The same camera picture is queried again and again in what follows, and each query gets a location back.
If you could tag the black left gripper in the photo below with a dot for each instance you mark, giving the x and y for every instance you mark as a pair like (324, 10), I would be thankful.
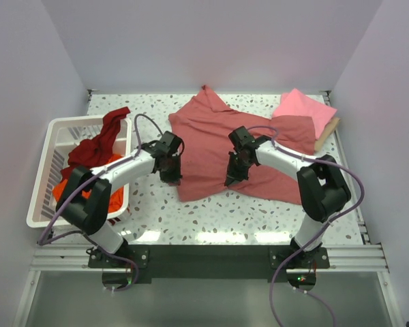
(171, 172)

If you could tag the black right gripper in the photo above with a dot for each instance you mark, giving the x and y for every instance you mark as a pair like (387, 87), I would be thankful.
(234, 170)

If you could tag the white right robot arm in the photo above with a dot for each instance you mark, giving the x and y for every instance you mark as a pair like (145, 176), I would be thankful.
(322, 187)

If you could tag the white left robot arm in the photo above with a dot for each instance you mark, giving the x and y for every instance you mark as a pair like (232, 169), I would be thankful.
(85, 199)

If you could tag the orange t-shirt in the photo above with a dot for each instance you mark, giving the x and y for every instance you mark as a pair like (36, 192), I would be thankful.
(116, 199)

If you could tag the folded pink t-shirt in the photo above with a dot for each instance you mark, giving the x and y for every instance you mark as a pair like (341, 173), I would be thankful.
(296, 103)

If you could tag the dark red t-shirt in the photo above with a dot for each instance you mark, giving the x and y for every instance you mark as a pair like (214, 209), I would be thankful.
(98, 150)

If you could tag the folded beige t-shirt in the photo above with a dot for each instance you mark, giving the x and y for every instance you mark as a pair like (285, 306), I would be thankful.
(330, 127)

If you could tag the white plastic laundry basket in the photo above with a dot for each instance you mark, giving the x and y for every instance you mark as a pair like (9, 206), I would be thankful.
(63, 135)

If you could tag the aluminium frame rail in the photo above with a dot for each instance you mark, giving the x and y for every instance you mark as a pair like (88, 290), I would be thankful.
(356, 258)

